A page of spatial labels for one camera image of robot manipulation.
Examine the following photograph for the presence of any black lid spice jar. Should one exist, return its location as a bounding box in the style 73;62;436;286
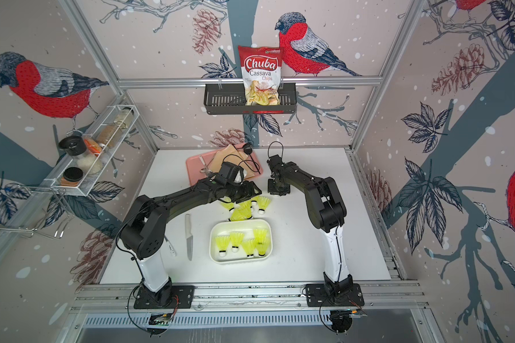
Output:
59;136;103;174

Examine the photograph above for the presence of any yellow shuttlecock three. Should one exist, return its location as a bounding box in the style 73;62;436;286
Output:
242;239;255;258

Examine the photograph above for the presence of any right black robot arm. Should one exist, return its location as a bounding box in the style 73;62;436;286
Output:
267;154;353;299

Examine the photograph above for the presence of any black ladle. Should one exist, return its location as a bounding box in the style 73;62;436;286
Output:
242;142;261;174

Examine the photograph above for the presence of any white handled spoon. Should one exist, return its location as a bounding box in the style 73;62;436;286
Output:
198;155;213;177

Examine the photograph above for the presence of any kitchen knife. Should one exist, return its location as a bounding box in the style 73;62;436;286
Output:
185;214;194;261

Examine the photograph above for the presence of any wire hook rack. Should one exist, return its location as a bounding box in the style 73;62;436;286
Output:
0;183;74;240

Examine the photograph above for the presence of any yellow shuttlecock five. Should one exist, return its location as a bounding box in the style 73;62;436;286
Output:
229;206;253;222

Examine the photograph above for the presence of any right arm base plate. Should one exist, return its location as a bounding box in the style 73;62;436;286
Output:
303;284;365;308

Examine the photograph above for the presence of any yellow shuttlecock two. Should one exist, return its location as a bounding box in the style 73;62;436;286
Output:
253;229;270;257

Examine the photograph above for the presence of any chuba cassava chips bag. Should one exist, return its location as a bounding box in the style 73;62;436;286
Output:
238;46;283;106

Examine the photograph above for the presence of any black wall basket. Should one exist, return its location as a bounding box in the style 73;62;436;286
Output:
204;83;297;115

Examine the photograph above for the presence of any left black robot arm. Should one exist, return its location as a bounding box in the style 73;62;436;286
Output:
116;161;262;305

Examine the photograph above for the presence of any white storage box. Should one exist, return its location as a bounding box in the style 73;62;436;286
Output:
209;219;273;264

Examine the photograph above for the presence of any small orange spice jar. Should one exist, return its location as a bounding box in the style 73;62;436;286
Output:
60;167;84;187

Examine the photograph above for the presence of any yellow shuttlecock six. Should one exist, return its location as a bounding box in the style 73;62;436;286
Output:
255;196;272;214

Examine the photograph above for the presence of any white pen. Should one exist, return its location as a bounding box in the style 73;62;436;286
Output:
164;236;177;257

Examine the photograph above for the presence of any yellow shuttlecock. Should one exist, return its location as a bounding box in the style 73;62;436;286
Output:
215;235;231;257

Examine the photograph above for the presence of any pink plastic tray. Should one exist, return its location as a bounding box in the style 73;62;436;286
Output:
186;143;263;186

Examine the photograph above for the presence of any tall spice bottle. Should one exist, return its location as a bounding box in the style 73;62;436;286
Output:
96;107;133;148

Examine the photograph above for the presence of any yellow shuttlecock four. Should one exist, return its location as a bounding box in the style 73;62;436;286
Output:
230;232;245;253

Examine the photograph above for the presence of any clear wall shelf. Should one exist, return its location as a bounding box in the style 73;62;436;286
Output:
43;104;140;197

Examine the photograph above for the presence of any yellow shuttlecock seven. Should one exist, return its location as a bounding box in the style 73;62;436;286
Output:
220;200;235;212

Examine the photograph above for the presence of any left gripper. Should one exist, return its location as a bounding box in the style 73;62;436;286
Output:
225;180;263;203

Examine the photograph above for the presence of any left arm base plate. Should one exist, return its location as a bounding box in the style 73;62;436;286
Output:
133;285;195;310

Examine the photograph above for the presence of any yellow cloth napkin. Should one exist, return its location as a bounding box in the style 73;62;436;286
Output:
204;144;255;177

